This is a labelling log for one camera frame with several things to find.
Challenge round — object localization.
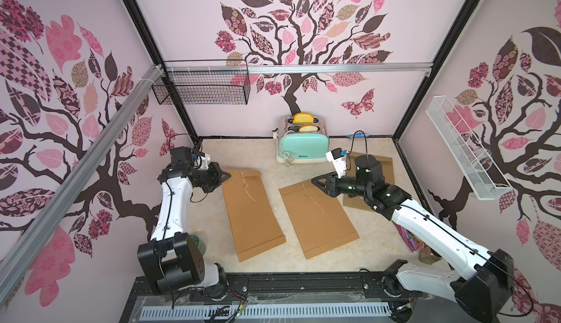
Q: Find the green cup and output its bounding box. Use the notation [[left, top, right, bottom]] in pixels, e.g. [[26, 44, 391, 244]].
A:
[[191, 234, 207, 256]]

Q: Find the blue object at wall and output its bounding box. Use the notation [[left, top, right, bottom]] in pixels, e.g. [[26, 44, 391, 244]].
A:
[[347, 132, 369, 139]]

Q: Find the glass jar with dark lid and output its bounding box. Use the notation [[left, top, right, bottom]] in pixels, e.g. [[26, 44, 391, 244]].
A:
[[419, 247, 442, 265]]

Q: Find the brown file bag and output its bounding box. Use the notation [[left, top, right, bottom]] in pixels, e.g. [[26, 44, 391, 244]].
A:
[[279, 181, 359, 260], [221, 170, 286, 262], [343, 152, 395, 212]]

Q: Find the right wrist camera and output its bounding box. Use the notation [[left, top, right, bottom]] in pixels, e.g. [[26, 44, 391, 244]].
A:
[[326, 148, 350, 178]]

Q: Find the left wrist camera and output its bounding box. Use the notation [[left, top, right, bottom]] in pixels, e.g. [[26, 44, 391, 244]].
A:
[[192, 151, 211, 170]]

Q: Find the mint green toaster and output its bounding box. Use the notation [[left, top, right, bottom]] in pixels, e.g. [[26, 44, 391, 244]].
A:
[[273, 115, 330, 165]]

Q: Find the black wire basket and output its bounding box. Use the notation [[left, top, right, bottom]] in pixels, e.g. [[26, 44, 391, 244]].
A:
[[152, 59, 251, 105]]

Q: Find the white slotted cable duct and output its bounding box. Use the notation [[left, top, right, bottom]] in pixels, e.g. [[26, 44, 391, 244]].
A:
[[133, 303, 392, 322]]

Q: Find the colourful patterned bag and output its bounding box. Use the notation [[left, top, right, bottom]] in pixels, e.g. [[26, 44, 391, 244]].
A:
[[395, 224, 425, 252]]

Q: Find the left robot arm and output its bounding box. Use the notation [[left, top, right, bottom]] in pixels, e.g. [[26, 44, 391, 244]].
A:
[[137, 147, 231, 298]]

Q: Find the white wire basket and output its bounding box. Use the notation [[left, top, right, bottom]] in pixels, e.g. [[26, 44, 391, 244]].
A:
[[426, 96, 514, 200]]

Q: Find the yellow bread slice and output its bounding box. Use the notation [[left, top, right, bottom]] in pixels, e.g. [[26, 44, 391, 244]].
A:
[[292, 113, 315, 124]]

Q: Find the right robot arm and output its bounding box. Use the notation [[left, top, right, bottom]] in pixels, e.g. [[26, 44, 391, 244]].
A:
[[312, 148, 515, 322]]

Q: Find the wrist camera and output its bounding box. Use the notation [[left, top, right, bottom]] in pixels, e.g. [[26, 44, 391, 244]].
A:
[[192, 151, 211, 170], [326, 148, 350, 178]]

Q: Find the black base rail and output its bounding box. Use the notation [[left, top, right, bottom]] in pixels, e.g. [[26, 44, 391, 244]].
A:
[[119, 271, 501, 323]]

